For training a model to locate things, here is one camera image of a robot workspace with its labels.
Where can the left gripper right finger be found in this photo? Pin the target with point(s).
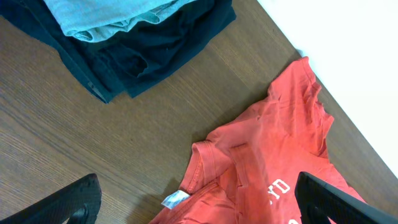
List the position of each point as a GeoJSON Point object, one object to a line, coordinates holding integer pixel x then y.
{"type": "Point", "coordinates": [322, 203]}

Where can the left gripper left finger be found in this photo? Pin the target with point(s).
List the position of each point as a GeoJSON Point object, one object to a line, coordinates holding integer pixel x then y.
{"type": "Point", "coordinates": [78, 202]}

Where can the red printed soccer t-shirt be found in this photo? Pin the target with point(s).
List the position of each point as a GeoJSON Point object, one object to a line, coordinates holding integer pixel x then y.
{"type": "Point", "coordinates": [246, 171]}

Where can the folded dark navy garment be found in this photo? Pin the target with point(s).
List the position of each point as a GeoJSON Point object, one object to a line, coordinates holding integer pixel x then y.
{"type": "Point", "coordinates": [131, 61]}

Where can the folded light grey garment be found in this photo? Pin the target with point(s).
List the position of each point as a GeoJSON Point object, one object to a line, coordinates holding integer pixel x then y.
{"type": "Point", "coordinates": [98, 20]}

